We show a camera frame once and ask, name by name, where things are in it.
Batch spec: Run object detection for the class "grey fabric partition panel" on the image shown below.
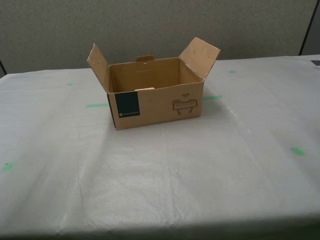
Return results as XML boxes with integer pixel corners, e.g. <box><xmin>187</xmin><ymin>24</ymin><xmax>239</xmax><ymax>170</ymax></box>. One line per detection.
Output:
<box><xmin>0</xmin><ymin>0</ymin><xmax>318</xmax><ymax>76</ymax></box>

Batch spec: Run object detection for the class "brown cardboard box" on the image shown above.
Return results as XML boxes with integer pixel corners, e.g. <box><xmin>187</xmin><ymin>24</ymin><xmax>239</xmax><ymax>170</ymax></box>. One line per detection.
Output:
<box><xmin>86</xmin><ymin>36</ymin><xmax>222</xmax><ymax>131</ymax></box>

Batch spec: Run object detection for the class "white plastic table cover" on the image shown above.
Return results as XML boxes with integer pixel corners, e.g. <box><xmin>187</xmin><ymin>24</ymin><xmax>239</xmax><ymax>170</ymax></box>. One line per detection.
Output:
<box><xmin>0</xmin><ymin>53</ymin><xmax>320</xmax><ymax>240</ymax></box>

